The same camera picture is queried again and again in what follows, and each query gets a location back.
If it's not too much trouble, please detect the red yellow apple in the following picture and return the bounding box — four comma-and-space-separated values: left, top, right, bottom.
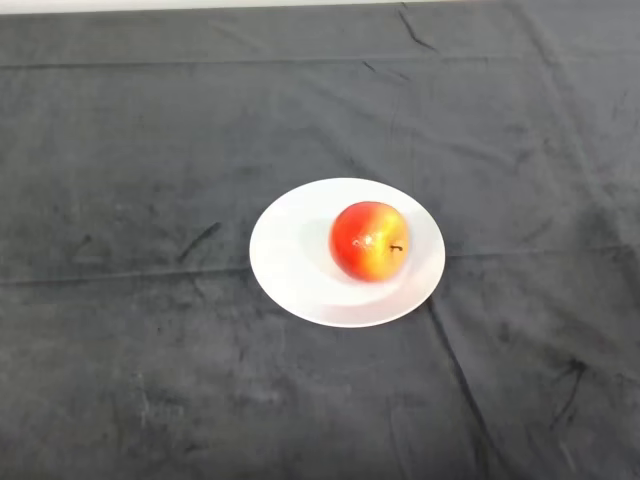
328, 201, 410, 284

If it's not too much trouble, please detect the white round plate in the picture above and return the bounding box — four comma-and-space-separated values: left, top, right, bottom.
249, 177, 447, 330

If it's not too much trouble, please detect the black velvet cloth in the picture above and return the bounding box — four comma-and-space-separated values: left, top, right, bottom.
0, 1, 640, 480

